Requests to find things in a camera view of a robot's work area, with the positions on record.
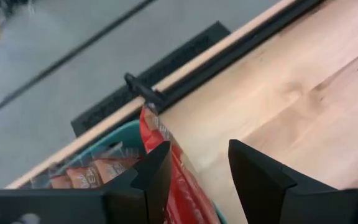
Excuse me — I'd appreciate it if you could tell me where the black table edge rail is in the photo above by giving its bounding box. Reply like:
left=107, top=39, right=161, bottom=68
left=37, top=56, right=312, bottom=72
left=152, top=0, right=326, bottom=113

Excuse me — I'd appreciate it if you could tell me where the teal plastic basket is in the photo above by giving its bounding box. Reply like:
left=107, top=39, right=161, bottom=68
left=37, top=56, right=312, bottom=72
left=50, top=119, right=228, bottom=224

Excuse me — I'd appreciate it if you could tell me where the black floor cable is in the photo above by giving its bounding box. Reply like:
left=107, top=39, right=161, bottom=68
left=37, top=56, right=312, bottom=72
left=0, top=0, right=157, bottom=123

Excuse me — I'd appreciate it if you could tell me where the black rail bracket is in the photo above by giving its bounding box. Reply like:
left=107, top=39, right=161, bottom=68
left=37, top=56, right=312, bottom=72
left=124, top=72, right=169, bottom=108

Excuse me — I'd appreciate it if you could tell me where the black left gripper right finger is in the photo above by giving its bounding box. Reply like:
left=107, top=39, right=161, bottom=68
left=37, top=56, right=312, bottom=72
left=228, top=139, right=337, bottom=224

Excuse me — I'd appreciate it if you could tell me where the black perforated floor panel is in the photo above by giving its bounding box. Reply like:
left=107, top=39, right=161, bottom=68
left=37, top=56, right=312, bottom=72
left=71, top=21, right=232, bottom=138

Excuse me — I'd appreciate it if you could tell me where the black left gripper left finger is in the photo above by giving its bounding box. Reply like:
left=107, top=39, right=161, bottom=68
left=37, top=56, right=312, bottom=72
left=103, top=140, right=173, bottom=224

